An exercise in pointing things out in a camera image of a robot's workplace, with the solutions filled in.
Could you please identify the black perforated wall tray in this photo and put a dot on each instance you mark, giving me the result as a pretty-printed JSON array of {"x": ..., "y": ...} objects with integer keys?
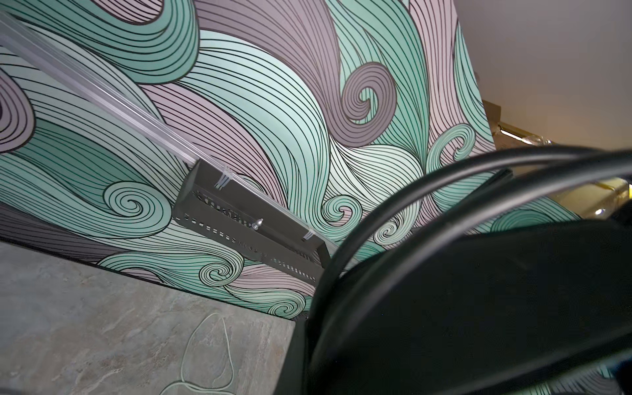
[{"x": 225, "y": 211}]

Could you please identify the aluminium horizontal rail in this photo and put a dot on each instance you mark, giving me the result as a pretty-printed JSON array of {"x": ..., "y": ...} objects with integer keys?
[{"x": 90, "y": 86}]

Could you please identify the mint green headphones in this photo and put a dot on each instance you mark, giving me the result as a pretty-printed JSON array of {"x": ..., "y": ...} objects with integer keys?
[{"x": 204, "y": 359}]

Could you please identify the black headphones with blue band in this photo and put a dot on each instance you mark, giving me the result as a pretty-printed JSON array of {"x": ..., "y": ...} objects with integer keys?
[{"x": 464, "y": 306}]

